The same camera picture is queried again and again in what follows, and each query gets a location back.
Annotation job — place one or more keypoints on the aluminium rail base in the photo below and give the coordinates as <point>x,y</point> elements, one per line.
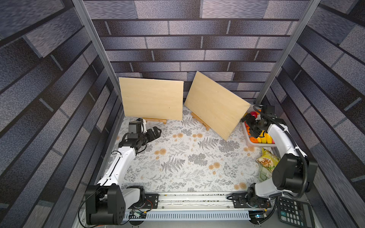
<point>192,210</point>

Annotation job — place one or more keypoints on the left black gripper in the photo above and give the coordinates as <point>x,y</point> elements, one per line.
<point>157,133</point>

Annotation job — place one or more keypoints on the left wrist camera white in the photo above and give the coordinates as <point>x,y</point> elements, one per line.
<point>143,124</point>

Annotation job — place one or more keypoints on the red toy apple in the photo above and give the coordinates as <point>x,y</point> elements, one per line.
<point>254,114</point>

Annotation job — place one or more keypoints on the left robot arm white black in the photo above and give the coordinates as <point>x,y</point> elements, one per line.
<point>106,202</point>

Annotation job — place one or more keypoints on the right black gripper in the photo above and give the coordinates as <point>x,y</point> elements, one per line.
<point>254,130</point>

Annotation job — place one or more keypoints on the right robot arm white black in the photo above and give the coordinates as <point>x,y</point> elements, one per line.
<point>294,174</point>

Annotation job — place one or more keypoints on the yellow snack bag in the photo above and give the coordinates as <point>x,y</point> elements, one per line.
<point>268,160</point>

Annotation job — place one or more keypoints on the white plastic basket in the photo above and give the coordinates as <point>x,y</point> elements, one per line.
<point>256,142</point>

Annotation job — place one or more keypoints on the green plastic container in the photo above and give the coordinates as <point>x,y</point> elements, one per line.
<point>264,174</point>

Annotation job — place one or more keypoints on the black calculator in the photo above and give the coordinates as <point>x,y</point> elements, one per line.
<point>295,213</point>

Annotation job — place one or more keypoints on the floral tablecloth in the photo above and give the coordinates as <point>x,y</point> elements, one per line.
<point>187,158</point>

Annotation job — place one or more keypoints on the plywood board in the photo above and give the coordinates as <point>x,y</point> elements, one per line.
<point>217,106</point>
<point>152,98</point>

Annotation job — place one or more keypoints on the small wooden easel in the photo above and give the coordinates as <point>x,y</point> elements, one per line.
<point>201,121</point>
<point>164,121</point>

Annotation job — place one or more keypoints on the yellow toy banana bunch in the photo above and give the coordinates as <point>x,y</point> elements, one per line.
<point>265,138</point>

